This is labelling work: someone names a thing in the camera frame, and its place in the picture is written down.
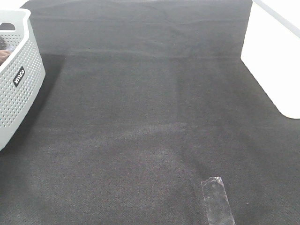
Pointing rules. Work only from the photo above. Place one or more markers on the brown towel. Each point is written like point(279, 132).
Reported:
point(4, 54)

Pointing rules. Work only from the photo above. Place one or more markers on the black table cloth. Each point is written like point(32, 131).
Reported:
point(142, 101)

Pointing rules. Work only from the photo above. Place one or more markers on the clear tape strip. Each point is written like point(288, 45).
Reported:
point(216, 202)

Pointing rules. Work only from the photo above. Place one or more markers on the white perforated laundry basket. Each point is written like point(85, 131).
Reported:
point(21, 74)

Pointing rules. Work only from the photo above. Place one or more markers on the white plastic storage bin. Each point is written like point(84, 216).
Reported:
point(271, 52)

